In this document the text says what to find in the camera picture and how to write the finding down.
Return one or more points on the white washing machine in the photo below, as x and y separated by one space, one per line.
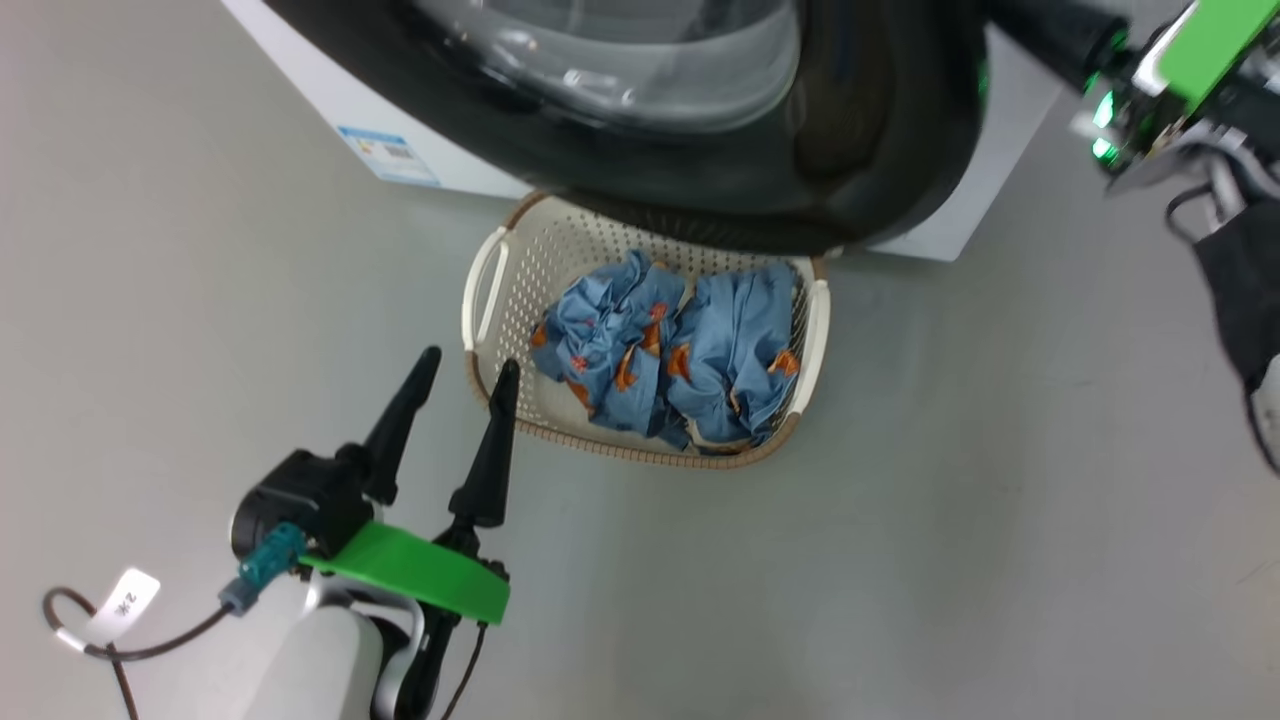
330 90

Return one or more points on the blue energy label sticker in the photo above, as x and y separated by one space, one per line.
390 155

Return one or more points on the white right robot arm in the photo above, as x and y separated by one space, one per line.
1245 290

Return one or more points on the cream perforated laundry basket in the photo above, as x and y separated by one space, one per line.
520 330

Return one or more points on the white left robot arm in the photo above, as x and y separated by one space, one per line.
320 670

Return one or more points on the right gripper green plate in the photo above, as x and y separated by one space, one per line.
1215 45

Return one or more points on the blue garment with orange print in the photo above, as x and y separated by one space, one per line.
605 340
735 350

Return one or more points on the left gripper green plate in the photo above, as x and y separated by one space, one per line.
420 580

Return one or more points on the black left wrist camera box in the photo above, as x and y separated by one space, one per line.
300 500

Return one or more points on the black washing machine door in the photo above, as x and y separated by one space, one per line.
850 140

